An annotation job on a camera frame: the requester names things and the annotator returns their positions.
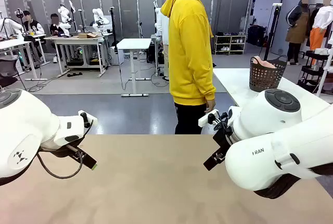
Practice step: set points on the white desk with white legs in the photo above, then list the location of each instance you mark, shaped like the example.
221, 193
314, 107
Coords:
13, 43

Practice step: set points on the black office chair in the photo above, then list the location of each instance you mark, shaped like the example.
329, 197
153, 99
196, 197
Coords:
7, 70

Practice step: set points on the white shoe rack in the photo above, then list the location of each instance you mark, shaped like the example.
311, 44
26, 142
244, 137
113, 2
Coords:
230, 44

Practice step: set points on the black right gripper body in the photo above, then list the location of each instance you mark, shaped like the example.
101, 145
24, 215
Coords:
223, 140

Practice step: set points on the person in yellow hoodie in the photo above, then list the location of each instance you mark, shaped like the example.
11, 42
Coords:
190, 52

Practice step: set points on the pink herringbone towel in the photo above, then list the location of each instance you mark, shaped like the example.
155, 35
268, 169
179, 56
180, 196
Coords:
264, 62

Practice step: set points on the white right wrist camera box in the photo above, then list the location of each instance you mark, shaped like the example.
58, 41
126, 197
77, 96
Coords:
206, 118

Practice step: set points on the black tripod stand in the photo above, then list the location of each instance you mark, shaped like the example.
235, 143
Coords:
273, 26

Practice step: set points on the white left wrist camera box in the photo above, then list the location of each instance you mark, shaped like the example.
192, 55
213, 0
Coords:
88, 118

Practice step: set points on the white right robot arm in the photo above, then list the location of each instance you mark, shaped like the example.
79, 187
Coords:
273, 130

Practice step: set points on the dark perforated laundry basket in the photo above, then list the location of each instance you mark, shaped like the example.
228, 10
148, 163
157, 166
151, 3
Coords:
265, 78

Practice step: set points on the white desk with grey frame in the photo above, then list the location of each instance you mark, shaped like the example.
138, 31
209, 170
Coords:
78, 40

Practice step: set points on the large white table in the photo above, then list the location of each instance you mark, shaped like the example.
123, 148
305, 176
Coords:
234, 86

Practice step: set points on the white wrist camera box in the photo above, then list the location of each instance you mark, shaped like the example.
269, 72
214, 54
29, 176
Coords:
88, 118
206, 118

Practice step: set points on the small white standing desk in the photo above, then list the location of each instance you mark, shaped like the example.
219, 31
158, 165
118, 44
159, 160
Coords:
134, 44

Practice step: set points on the seated person black white jacket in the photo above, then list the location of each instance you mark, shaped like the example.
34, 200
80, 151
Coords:
32, 24

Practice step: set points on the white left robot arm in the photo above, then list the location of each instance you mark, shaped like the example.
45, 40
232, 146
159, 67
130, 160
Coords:
23, 127

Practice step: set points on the person's right hand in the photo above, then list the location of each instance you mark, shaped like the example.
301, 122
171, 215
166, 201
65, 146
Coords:
210, 105

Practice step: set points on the black trolley cart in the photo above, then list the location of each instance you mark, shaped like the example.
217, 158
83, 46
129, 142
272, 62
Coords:
312, 70

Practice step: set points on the seated person in black top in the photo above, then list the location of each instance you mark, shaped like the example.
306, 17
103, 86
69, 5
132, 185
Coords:
57, 27

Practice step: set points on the flat cardboard box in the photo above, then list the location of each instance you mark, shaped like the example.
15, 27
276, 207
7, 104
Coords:
88, 35

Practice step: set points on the standing person in white shirt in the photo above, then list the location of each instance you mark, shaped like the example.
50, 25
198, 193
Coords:
162, 26

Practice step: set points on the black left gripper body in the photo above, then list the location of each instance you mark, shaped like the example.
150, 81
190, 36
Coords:
72, 149

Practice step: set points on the standing person in brown coat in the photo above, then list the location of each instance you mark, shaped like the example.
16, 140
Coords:
296, 28

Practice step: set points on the person's right forearm yellow sleeve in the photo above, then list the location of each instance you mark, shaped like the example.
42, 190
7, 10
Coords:
206, 88

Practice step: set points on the black power strip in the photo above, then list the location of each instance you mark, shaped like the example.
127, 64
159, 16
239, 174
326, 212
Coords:
75, 74

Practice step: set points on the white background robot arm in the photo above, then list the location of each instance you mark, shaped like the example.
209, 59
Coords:
100, 17
64, 13
11, 24

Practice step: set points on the mannequin with orange trousers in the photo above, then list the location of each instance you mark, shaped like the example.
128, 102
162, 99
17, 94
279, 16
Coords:
321, 20

